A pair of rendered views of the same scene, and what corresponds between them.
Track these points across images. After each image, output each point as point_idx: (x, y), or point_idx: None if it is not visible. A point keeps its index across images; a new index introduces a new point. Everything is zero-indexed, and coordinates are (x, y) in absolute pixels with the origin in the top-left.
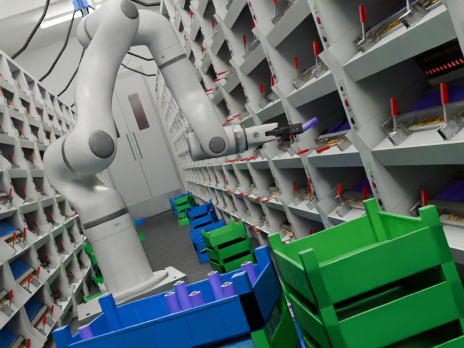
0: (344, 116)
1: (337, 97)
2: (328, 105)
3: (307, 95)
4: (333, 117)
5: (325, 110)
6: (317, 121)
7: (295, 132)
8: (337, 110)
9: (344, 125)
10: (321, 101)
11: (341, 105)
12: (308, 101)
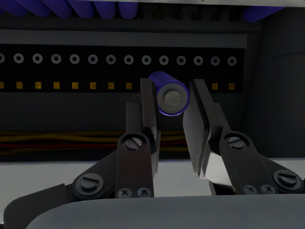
0: (278, 27)
1: (268, 81)
2: (286, 81)
3: (20, 189)
4: (291, 42)
5: (296, 73)
6: (148, 77)
7: (141, 111)
8: (279, 52)
9: (102, 9)
10: (289, 102)
11: (270, 56)
12: (81, 164)
